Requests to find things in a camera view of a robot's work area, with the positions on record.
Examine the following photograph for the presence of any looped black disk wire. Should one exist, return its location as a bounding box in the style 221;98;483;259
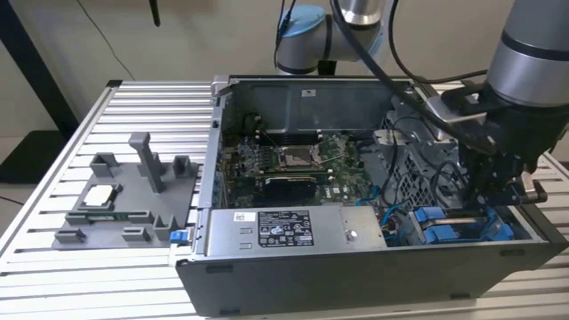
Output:
432;160;469;207

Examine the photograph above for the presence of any hard disk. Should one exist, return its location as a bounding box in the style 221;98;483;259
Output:
412;205;513;245

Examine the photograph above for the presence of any grey metal disk bay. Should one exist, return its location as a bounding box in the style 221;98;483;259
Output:
372;89;535;248

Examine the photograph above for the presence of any green motherboard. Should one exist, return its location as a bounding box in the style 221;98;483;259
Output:
221;133;384;208

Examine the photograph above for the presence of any CPU socket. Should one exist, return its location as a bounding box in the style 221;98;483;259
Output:
276;144;320;169

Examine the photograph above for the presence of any black graphics card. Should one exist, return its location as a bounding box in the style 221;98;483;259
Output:
261;176;320;206

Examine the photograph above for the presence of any black power supply label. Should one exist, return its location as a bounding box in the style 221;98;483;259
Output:
257;209;315;248

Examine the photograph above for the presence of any black open PC case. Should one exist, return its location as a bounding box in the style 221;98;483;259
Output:
175;74;569;317

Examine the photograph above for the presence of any silver power supply unit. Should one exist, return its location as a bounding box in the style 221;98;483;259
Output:
205;205;389;257

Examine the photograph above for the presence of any grey parts rack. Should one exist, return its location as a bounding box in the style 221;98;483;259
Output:
52;131;205;250

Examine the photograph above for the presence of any green RAM stick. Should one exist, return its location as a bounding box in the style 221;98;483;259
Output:
87;213;135;223

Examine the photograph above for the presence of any black antenna rod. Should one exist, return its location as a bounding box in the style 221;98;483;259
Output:
147;0;161;27

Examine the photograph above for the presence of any silver CPU chip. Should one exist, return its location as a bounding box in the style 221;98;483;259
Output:
83;184;120;207

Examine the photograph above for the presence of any black stand with base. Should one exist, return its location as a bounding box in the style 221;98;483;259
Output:
0;0;81;185

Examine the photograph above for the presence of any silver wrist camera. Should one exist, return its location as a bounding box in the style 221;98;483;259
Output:
425;87;491;141

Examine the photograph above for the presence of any long black case wire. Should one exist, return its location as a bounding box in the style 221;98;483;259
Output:
381;116;424;205

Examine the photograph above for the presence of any blue disk wire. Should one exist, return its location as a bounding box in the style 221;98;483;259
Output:
355;194;407;235

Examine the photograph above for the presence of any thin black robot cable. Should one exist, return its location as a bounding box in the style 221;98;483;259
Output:
389;0;489;85

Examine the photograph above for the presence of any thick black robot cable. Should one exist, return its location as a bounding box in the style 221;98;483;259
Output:
329;0;496;155

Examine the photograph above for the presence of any thin black wall cable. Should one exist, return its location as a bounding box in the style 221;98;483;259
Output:
75;0;135;81

